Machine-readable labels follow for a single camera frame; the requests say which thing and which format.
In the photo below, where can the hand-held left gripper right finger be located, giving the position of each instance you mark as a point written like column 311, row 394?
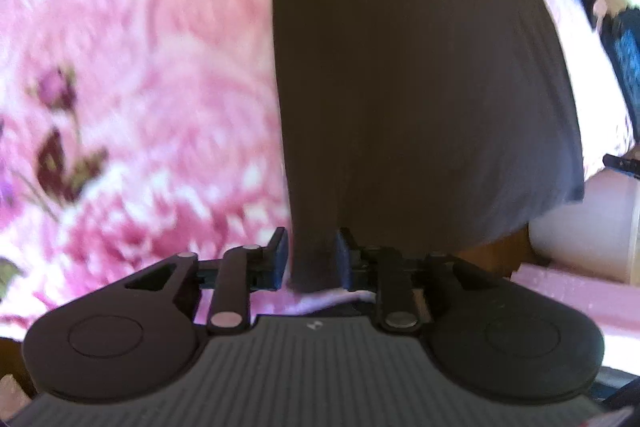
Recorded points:
column 343, row 258

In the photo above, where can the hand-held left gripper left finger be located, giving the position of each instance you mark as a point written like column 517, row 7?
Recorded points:
column 278, row 257

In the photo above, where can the dark grey garment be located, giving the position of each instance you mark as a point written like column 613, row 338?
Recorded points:
column 410, row 97

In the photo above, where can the black flat object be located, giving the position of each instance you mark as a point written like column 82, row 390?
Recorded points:
column 622, row 166

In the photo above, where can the brown wooden board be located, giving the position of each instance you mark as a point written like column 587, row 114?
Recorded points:
column 500, row 252

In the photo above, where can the white plastic container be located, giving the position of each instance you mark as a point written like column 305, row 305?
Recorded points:
column 590, row 227

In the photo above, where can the pink floral blanket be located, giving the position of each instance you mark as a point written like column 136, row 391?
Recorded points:
column 140, row 87

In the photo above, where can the pink foam sheet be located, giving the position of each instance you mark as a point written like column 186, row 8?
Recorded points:
column 575, row 302

